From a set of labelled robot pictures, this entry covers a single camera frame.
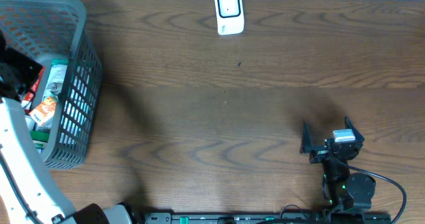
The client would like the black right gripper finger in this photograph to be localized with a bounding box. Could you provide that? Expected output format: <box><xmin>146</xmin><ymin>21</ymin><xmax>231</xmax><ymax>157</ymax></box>
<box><xmin>345</xmin><ymin>116</ymin><xmax>365</xmax><ymax>142</ymax></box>
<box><xmin>299</xmin><ymin>122</ymin><xmax>326</xmax><ymax>154</ymax></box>

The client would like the green white wipes pack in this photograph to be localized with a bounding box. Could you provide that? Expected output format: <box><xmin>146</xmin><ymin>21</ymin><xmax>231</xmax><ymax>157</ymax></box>
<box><xmin>42</xmin><ymin>59</ymin><xmax>69</xmax><ymax>101</ymax></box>

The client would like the orange Kleenex tissue pack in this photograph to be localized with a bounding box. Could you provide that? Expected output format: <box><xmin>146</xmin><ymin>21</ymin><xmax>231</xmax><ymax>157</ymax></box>
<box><xmin>29</xmin><ymin>96</ymin><xmax>57</xmax><ymax>126</ymax></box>

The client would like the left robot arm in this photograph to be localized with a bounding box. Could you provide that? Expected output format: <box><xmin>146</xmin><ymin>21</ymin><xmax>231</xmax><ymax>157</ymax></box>
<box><xmin>1</xmin><ymin>38</ymin><xmax>137</xmax><ymax>224</ymax></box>

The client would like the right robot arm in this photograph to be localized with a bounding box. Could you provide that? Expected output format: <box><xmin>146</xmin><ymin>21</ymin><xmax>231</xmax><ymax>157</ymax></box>
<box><xmin>299</xmin><ymin>117</ymin><xmax>376</xmax><ymax>212</ymax></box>

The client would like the white barcode scanner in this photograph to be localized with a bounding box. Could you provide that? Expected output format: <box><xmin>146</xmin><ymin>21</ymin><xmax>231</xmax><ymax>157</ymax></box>
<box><xmin>214</xmin><ymin>0</ymin><xmax>244</xmax><ymax>36</ymax></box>

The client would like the red snack package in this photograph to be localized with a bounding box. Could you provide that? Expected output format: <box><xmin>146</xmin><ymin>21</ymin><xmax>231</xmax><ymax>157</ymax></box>
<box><xmin>21</xmin><ymin>67</ymin><xmax>45</xmax><ymax>114</ymax></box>

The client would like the grey plastic shopping basket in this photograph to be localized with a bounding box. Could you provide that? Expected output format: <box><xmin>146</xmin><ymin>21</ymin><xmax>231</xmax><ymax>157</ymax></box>
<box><xmin>1</xmin><ymin>0</ymin><xmax>103</xmax><ymax>169</ymax></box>

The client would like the green lid jar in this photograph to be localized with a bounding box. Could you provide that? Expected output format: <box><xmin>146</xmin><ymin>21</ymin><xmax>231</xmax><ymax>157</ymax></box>
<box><xmin>30</xmin><ymin>131</ymin><xmax>49</xmax><ymax>154</ymax></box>

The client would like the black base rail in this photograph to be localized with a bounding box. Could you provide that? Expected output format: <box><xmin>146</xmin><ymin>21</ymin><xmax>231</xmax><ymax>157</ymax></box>
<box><xmin>143</xmin><ymin>211</ymin><xmax>391</xmax><ymax>224</ymax></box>

